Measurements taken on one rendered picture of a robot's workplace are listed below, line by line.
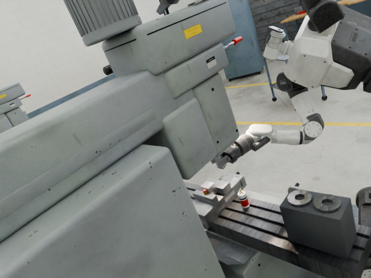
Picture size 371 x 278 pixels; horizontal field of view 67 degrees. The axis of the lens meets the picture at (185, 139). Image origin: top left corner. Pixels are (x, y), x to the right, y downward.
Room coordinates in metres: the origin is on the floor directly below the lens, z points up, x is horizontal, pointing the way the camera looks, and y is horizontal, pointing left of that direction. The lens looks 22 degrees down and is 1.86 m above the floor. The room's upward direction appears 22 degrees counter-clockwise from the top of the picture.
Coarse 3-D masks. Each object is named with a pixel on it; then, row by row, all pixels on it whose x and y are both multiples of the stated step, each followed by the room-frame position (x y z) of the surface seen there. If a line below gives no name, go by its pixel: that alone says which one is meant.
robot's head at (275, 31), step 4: (268, 28) 1.24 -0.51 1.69; (272, 28) 1.22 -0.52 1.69; (276, 28) 1.23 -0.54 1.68; (268, 32) 1.24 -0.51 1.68; (272, 32) 1.22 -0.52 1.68; (276, 32) 1.21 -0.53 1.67; (280, 32) 1.20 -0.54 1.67; (268, 36) 1.27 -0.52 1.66; (280, 36) 1.19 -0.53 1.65; (264, 40) 1.26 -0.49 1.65; (268, 40) 1.27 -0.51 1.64; (264, 44) 1.26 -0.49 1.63
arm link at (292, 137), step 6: (282, 132) 1.19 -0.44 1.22; (288, 132) 1.18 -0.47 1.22; (294, 132) 1.17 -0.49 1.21; (300, 132) 1.17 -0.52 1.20; (282, 138) 1.18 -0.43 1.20; (288, 138) 1.17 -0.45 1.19; (294, 138) 1.16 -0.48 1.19; (300, 138) 1.15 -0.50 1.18; (306, 138) 1.12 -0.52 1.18; (312, 138) 1.12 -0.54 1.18; (288, 144) 1.18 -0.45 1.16; (294, 144) 1.16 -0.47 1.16; (300, 144) 1.16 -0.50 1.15; (306, 144) 1.17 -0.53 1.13
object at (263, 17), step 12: (252, 0) 9.05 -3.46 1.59; (264, 0) 8.74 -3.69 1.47; (276, 0) 8.46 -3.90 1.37; (288, 0) 8.19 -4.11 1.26; (252, 12) 9.13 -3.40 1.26; (264, 12) 8.79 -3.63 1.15; (276, 12) 8.53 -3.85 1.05; (288, 12) 8.22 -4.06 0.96; (264, 24) 8.89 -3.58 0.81; (276, 24) 8.59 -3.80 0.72; (288, 24) 8.30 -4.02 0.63; (300, 24) 8.02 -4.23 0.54; (264, 36) 8.97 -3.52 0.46; (288, 36) 8.36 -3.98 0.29; (264, 48) 9.04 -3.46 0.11
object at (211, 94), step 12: (204, 84) 1.06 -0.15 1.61; (216, 84) 1.09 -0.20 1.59; (204, 96) 1.04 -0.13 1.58; (216, 96) 1.08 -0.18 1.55; (204, 108) 1.03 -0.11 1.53; (216, 108) 1.07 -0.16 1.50; (228, 108) 1.11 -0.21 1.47; (216, 120) 1.06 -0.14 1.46; (228, 120) 1.09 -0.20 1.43; (216, 132) 1.04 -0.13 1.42; (228, 132) 1.08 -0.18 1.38; (216, 144) 1.03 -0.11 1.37; (228, 144) 1.07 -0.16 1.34; (216, 156) 1.03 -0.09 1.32
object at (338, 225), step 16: (304, 192) 0.88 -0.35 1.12; (288, 208) 0.84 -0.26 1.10; (304, 208) 0.81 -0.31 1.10; (320, 208) 0.77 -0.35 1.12; (336, 208) 0.74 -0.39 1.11; (288, 224) 0.85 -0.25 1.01; (304, 224) 0.80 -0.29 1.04; (320, 224) 0.75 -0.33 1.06; (336, 224) 0.71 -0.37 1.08; (352, 224) 0.76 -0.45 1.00; (304, 240) 0.81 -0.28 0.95; (320, 240) 0.76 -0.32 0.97; (336, 240) 0.72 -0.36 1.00; (352, 240) 0.74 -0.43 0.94
